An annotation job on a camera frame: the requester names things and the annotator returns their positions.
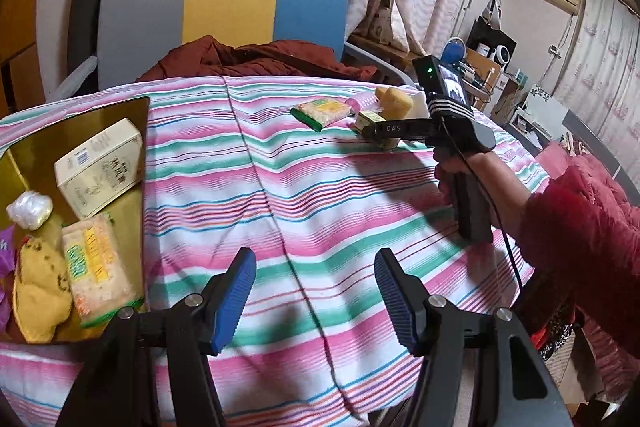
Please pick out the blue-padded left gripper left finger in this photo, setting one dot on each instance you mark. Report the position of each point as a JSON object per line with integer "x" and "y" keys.
{"x": 117, "y": 384}

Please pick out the cluttered wooden desk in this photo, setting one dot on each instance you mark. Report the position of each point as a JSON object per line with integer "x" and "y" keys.
{"x": 459, "y": 83}

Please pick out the yellow sponge block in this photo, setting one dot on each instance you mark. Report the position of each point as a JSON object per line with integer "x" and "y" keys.
{"x": 394, "y": 103}

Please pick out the gold storage box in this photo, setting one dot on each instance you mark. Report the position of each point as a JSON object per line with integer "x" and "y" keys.
{"x": 28, "y": 165}

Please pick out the person's right hand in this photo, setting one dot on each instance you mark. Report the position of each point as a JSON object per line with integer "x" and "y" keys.
{"x": 504, "y": 188}

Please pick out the grey yellow blue headboard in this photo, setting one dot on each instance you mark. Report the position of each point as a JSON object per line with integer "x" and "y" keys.
{"x": 133, "y": 35}

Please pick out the right window curtain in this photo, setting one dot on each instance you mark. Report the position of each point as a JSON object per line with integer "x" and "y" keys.
{"x": 599, "y": 81}

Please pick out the white foam sponge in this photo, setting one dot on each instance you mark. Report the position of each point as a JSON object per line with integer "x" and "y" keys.
{"x": 419, "y": 109}

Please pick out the cream rectangular carton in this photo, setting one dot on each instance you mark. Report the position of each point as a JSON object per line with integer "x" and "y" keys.
{"x": 98, "y": 171}

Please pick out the blue round container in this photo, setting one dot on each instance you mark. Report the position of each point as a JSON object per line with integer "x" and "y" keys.
{"x": 454, "y": 51}

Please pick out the black padded chair post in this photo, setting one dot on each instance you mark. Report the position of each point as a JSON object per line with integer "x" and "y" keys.
{"x": 82, "y": 42}

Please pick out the pink hair roller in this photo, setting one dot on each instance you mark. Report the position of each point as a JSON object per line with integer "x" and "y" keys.
{"x": 355, "y": 106}

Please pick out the green snack packet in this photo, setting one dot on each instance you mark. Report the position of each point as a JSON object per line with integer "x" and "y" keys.
{"x": 321, "y": 113}

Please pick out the wooden wardrobe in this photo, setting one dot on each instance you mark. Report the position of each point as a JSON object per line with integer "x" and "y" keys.
{"x": 21, "y": 84}

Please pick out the dark red jacket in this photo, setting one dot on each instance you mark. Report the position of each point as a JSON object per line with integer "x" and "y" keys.
{"x": 288, "y": 57}

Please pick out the small green white box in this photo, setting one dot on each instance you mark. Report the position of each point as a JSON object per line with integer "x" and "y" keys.
{"x": 365, "y": 126}

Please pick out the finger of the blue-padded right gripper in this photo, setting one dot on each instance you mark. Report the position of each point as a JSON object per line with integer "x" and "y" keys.
{"x": 513, "y": 387}

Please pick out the white crumpled plastic ball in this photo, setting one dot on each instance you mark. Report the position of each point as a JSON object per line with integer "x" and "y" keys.
{"x": 30, "y": 210}

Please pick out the striped pink green bedsheet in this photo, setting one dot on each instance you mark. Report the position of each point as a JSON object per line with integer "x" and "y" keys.
{"x": 228, "y": 166}

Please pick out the yellow rice cracker packet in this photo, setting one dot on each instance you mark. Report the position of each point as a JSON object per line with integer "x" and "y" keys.
{"x": 99, "y": 282}

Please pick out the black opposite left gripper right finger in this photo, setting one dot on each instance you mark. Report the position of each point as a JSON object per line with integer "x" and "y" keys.
{"x": 404, "y": 129}

